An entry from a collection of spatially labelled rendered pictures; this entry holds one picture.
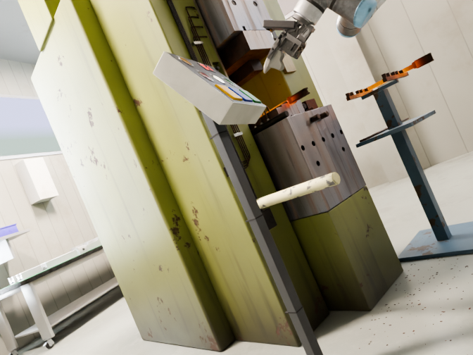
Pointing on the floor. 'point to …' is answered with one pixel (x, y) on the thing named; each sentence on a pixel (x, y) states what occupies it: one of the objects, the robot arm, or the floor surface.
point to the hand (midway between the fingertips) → (264, 68)
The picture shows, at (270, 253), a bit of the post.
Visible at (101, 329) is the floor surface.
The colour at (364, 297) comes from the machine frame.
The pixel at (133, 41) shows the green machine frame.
